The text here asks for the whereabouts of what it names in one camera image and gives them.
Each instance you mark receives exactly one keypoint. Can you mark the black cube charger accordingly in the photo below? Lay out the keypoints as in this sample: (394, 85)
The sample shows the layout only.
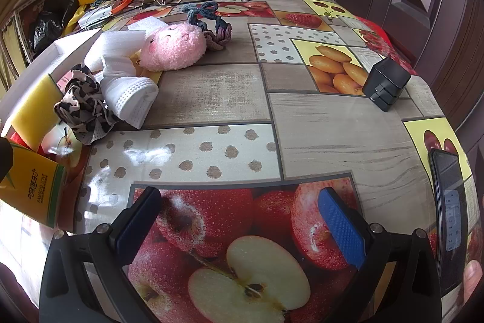
(385, 84)

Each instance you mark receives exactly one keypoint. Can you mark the pink plush toy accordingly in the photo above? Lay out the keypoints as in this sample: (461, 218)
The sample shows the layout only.
(170, 46)

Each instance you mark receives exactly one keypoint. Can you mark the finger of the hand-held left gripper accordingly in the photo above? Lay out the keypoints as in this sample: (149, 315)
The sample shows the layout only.
(5, 158)

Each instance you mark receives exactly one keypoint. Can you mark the black plastic bag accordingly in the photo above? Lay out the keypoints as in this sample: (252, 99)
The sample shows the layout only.
(47, 29)

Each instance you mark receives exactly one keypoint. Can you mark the leopard print cloth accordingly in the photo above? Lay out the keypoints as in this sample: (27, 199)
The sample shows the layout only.
(83, 99)

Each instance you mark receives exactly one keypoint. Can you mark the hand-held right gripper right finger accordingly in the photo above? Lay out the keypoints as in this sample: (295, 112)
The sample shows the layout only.
(340, 228)

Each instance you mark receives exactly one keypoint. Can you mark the fruit print tablecloth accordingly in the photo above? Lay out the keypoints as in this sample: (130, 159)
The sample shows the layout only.
(227, 88)

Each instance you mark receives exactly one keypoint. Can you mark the yellow curtain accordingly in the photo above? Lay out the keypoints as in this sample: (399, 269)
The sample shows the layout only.
(15, 35)

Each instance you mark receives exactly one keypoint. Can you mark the small white foam sheet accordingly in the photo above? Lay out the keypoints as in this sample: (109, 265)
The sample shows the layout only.
(147, 23)

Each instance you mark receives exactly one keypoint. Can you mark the yellow sponge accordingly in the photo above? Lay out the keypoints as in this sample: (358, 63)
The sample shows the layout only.
(36, 107)

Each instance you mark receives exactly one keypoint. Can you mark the large white foam sheet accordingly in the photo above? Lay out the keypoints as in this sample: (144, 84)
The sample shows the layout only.
(113, 45)

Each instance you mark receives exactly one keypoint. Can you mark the white cardboard box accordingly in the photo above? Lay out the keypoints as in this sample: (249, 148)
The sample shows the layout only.
(72, 43)

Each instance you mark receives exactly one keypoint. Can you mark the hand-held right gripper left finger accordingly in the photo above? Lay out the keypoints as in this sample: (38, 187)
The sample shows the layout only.
(138, 224)

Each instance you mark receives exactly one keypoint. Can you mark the black smartphone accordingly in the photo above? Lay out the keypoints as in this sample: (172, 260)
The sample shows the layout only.
(446, 175)

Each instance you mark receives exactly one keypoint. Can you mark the white waffle cloth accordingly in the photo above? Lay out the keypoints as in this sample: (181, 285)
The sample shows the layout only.
(128, 96)

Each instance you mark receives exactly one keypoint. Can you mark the yellow tissue pack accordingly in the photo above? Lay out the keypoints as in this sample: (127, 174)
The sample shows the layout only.
(34, 190)

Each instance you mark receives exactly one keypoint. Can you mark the red plastic bag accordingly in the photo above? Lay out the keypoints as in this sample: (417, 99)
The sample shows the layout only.
(385, 39)

